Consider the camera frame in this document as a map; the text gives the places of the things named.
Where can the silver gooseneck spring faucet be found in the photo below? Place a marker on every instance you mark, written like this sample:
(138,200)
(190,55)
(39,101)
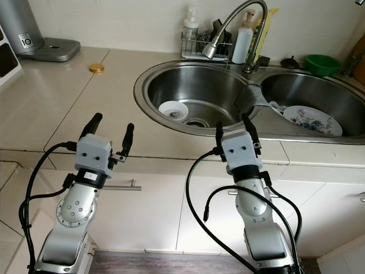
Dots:
(211,50)

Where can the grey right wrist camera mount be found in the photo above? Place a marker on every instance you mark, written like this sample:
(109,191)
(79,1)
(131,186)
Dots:
(240,151)

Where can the white round sink strainer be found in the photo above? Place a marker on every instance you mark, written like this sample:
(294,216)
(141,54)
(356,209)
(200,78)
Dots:
(173,110)

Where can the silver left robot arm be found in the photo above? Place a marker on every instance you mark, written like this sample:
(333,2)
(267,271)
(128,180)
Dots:
(74,208)

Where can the grey countertop water dispenser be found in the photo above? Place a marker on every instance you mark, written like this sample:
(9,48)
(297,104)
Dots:
(28,25)

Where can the gold round jar lid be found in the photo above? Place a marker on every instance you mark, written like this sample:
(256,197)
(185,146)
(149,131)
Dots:
(97,67)

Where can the stainless steel double sink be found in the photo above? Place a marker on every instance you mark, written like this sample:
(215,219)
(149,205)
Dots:
(199,88)

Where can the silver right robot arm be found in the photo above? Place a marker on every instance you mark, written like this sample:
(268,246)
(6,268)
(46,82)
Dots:
(256,211)

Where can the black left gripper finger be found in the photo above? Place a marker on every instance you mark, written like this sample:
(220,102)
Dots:
(128,140)
(93,125)

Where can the white soap pump bottle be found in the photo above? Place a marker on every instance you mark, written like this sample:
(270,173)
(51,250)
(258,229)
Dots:
(191,27)

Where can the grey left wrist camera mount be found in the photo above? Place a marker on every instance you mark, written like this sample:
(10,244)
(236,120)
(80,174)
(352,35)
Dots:
(94,154)

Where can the white floral plate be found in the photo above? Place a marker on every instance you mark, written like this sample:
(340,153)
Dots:
(313,120)

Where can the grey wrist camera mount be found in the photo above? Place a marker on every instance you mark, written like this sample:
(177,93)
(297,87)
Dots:
(94,154)
(240,151)

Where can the grey dish rag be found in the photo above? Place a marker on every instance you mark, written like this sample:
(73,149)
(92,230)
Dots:
(254,97)

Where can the dark curved faucet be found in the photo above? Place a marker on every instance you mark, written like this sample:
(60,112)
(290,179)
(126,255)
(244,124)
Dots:
(352,65)

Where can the white bottle brown cap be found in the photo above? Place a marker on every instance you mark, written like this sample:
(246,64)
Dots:
(242,44)

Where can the green plastic bowl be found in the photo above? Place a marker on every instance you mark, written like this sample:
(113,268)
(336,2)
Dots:
(322,64)

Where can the steel wool scrubber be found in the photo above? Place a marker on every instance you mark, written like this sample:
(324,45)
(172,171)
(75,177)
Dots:
(205,40)

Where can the yellow cleaning cloth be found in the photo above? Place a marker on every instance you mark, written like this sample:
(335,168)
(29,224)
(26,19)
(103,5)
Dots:
(265,25)

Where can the white countertop appliance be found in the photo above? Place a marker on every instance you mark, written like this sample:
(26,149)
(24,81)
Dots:
(7,57)

